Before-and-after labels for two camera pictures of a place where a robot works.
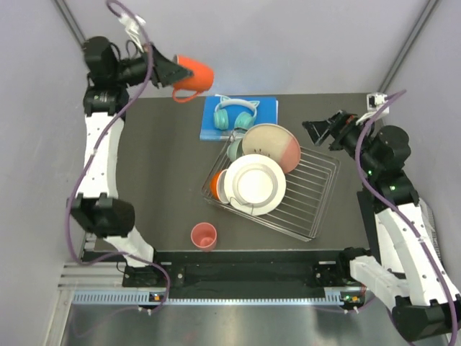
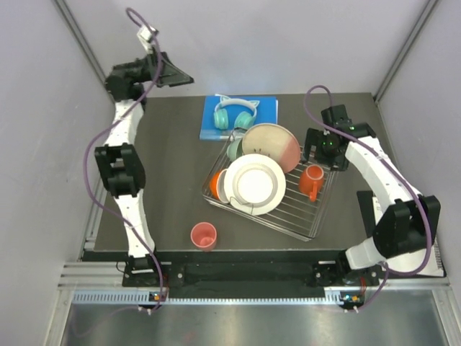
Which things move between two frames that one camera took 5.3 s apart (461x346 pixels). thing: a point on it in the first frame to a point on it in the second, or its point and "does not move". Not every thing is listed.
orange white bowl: [217, 186] does not move
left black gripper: [164, 72] does not move
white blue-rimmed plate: [255, 184] does not move
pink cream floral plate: [273, 140] does not move
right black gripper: [340, 124] to [315, 138]
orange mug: [202, 79] to [310, 181]
